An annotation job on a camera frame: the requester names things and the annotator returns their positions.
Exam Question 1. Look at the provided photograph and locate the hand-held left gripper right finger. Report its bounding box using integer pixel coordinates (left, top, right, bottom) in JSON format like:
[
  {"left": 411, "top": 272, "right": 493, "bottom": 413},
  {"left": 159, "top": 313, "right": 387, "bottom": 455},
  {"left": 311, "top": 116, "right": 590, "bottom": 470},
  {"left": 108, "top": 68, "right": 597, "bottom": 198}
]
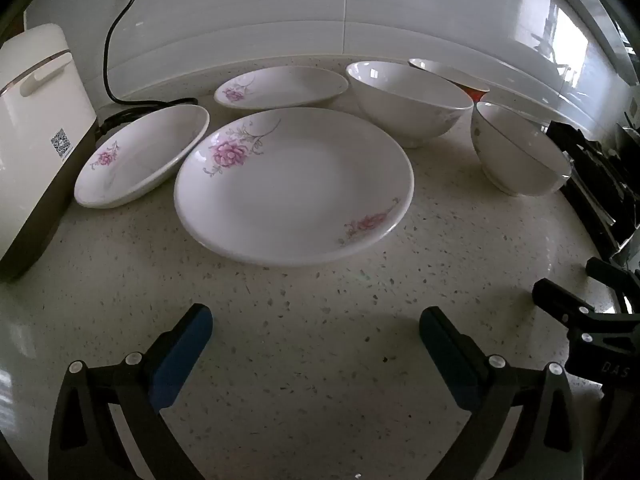
[{"left": 419, "top": 306, "right": 586, "bottom": 480}]

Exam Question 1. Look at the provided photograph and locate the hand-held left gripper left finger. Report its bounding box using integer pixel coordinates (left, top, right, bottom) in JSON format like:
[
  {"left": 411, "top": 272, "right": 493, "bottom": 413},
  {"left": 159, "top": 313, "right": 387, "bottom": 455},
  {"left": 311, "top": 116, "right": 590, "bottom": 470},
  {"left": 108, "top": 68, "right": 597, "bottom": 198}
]
[{"left": 48, "top": 304, "right": 213, "bottom": 480}]

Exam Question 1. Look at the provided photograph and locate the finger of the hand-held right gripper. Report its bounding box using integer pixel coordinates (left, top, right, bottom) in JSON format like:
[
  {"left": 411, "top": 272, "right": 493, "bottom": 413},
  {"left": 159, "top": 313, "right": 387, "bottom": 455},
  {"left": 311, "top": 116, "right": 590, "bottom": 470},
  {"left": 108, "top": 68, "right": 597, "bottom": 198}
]
[
  {"left": 585, "top": 256, "right": 640, "bottom": 287},
  {"left": 531, "top": 278, "right": 640, "bottom": 343}
]

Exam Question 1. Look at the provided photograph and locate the white bowl with thin line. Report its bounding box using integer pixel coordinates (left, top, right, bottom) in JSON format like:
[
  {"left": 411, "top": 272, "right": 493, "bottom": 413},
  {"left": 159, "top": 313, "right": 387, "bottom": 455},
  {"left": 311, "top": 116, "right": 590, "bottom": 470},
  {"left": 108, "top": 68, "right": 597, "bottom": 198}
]
[{"left": 471, "top": 101, "right": 572, "bottom": 197}]

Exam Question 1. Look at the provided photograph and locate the large floral white plate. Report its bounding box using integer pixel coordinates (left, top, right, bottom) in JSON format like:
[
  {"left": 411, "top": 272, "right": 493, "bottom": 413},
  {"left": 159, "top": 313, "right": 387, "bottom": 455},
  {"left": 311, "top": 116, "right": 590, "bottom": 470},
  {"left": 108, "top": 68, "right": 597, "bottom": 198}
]
[{"left": 174, "top": 108, "right": 415, "bottom": 267}]

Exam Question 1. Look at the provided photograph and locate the small floral white plate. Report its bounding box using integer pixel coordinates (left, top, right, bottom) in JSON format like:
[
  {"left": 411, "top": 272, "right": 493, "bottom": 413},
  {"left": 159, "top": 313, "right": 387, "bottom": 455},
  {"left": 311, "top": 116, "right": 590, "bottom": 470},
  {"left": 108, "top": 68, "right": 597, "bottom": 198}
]
[
  {"left": 214, "top": 66, "right": 349, "bottom": 111},
  {"left": 74, "top": 105, "right": 211, "bottom": 209}
]

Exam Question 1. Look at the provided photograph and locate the large plain white bowl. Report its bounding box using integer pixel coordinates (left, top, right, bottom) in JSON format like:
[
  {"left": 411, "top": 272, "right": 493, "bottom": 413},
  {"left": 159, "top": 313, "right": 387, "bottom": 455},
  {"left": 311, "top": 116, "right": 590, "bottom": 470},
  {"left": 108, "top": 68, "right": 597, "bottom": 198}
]
[{"left": 346, "top": 60, "right": 474, "bottom": 149}]

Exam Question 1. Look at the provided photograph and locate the orange and white bowl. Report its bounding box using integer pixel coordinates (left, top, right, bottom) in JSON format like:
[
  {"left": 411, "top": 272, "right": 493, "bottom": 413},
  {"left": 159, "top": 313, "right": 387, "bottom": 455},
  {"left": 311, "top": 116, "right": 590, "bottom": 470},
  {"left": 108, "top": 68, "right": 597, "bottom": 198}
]
[{"left": 408, "top": 58, "right": 491, "bottom": 106}]

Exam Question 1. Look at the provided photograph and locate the black gas stove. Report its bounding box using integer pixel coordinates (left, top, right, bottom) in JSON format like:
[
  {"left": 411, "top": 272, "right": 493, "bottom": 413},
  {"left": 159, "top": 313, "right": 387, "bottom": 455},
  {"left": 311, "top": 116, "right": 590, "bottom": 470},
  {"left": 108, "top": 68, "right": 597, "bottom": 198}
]
[{"left": 545, "top": 100, "right": 640, "bottom": 271}]

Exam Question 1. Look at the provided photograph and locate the white rice cooker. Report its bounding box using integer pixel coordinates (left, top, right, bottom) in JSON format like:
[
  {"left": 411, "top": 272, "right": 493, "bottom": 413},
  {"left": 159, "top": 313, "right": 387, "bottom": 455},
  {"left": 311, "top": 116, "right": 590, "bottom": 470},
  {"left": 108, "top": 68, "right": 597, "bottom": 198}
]
[{"left": 0, "top": 23, "right": 98, "bottom": 283}]

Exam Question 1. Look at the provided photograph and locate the black power cable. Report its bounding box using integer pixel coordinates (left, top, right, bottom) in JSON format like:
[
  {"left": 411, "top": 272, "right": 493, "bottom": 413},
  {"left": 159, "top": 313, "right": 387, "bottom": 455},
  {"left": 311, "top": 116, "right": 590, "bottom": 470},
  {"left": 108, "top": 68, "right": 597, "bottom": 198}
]
[{"left": 95, "top": 0, "right": 201, "bottom": 133}]

